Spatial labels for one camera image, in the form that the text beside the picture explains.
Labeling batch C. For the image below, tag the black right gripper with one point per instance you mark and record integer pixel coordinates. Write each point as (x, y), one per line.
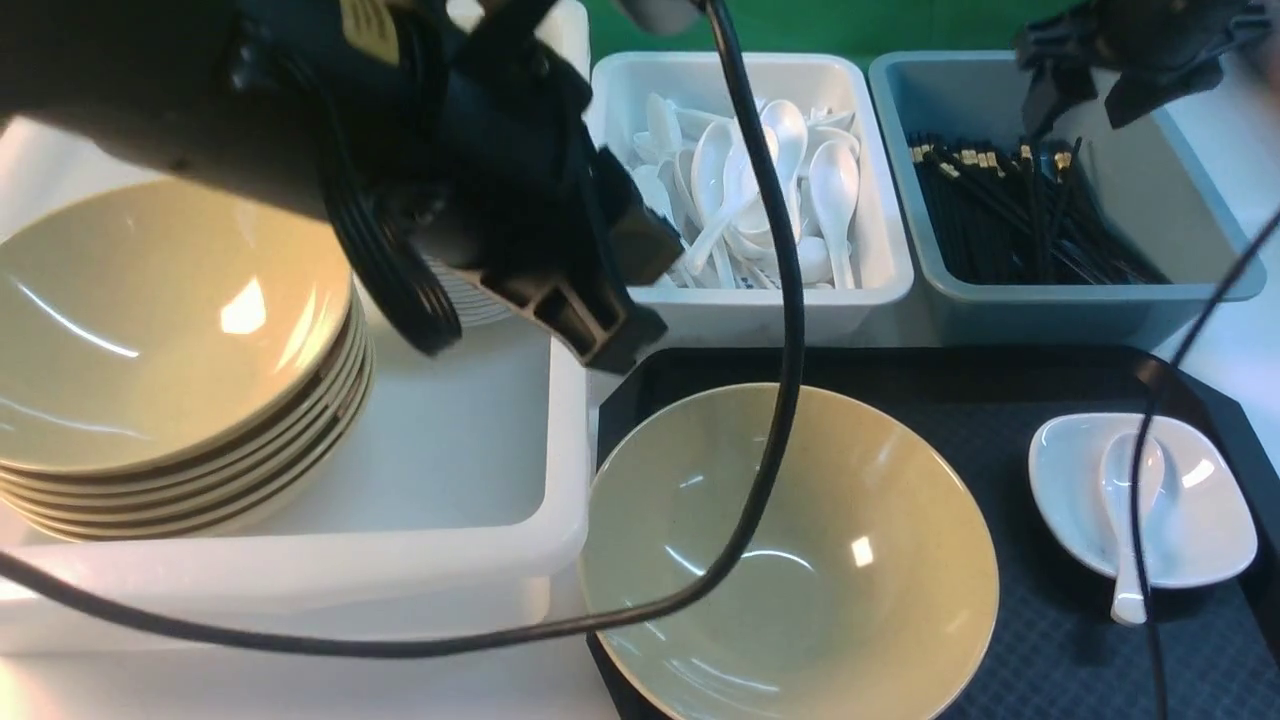
(1159, 51)

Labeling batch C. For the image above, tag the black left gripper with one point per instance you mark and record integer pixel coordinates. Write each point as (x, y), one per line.
(424, 144)

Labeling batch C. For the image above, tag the white ceramic soup spoon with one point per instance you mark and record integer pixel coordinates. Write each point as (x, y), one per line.
(1131, 478)

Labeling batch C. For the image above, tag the white square sauce dish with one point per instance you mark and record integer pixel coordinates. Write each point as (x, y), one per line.
(1201, 531)

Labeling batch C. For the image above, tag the yellow-green noodle bowl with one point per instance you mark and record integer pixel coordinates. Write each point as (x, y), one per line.
(869, 591)

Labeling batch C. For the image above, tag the blue-grey plastic bin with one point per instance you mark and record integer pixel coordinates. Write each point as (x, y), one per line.
(1150, 185)

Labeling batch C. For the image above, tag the stack of white dishes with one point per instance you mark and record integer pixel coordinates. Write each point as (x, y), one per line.
(473, 307)

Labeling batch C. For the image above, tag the pile of black chopsticks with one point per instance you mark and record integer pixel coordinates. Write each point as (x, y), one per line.
(1022, 216)

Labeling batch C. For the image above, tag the small white plastic bin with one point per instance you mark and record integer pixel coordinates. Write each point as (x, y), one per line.
(621, 83)

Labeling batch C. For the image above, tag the pile of white spoons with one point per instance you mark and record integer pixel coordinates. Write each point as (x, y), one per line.
(693, 168)

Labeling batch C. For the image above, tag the green backdrop cloth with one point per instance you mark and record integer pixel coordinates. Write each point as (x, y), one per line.
(862, 30)

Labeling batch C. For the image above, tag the stack of yellow-green bowls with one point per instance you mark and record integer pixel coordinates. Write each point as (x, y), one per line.
(176, 363)

